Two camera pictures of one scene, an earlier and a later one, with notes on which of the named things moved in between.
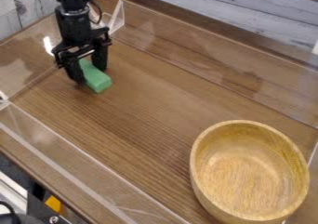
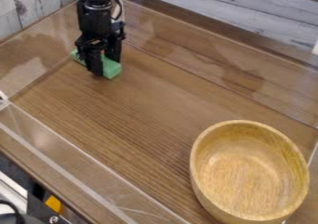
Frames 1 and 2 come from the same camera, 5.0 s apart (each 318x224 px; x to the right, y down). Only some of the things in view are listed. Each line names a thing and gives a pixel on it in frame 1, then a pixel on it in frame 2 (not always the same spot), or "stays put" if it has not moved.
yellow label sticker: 53,204 stays put
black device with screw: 53,218 stays put
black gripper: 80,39 → 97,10
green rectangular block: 96,77 → 110,67
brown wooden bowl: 248,174 stays put
